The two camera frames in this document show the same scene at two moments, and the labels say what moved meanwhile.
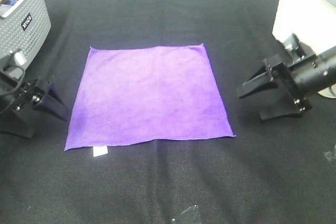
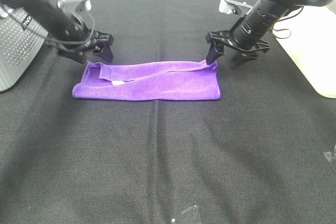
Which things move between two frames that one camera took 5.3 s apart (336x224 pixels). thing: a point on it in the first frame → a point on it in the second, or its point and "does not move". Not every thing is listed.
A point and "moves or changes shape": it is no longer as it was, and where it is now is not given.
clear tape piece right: x=326 y=154 does not move
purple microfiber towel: x=146 y=94 moves or changes shape
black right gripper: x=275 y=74 → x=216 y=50
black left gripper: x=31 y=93 → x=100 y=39
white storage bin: x=307 y=9 does not move
